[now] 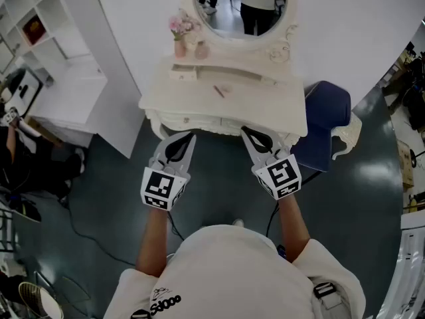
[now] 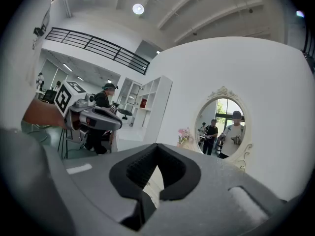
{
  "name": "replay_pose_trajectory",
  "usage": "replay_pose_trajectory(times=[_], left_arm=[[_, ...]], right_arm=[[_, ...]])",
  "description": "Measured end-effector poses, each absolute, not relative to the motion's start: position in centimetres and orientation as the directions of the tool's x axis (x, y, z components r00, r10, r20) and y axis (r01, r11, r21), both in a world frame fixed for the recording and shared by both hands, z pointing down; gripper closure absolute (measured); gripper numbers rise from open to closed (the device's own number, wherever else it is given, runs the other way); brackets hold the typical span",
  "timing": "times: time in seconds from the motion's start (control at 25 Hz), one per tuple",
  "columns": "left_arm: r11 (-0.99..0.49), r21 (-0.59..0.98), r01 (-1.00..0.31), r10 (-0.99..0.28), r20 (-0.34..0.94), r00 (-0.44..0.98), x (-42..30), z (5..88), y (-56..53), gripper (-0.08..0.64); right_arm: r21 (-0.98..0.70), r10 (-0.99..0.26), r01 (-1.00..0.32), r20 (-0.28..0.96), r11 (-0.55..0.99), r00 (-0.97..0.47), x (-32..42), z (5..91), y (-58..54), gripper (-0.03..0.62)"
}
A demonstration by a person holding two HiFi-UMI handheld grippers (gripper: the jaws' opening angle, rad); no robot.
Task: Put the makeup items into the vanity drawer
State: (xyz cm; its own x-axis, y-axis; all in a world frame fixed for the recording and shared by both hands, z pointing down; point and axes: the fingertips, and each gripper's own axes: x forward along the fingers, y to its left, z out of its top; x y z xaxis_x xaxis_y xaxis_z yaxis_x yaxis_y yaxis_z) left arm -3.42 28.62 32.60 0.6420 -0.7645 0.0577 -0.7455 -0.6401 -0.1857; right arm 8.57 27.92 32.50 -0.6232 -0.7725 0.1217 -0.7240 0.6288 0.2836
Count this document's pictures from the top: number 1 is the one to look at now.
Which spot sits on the person's white shoe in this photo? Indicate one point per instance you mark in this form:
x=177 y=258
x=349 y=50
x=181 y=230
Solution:
x=237 y=222

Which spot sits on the person's white shirt torso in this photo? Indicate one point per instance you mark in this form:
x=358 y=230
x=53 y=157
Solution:
x=232 y=277

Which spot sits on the person's right forearm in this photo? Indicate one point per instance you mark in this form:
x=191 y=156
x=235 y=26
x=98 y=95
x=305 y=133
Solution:
x=293 y=228

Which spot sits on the blue upholstered chair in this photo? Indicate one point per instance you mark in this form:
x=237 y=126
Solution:
x=327 y=118

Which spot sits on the white shelf cabinet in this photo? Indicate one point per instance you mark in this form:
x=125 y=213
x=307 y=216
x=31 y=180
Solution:
x=66 y=78

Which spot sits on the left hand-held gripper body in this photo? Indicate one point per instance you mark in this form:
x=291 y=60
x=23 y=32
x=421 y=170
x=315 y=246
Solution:
x=162 y=186

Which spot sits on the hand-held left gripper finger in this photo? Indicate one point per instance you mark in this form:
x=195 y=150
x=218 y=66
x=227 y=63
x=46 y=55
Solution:
x=187 y=158
x=161 y=153

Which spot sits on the white vanity dressing table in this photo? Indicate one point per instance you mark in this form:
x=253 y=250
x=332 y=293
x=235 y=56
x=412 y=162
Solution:
x=252 y=108

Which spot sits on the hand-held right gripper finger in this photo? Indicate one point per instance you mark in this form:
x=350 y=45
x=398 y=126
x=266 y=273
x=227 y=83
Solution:
x=255 y=155
x=277 y=146

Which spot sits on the round pink glass bottle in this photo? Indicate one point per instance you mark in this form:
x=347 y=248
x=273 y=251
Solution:
x=201 y=52

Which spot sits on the pink artificial flower bunch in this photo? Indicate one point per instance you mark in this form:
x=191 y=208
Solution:
x=182 y=23

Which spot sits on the red box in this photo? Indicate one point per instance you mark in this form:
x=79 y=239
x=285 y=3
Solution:
x=32 y=28

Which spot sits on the person's left forearm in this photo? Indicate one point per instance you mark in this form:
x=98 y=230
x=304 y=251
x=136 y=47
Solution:
x=152 y=241

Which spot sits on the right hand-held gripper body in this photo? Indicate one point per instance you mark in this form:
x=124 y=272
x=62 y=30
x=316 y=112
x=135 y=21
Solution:
x=280 y=176

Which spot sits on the pink ribbed vase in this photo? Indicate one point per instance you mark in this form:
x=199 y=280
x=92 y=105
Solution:
x=180 y=49

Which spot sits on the oval white-framed mirror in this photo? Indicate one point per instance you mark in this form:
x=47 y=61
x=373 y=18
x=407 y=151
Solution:
x=206 y=28

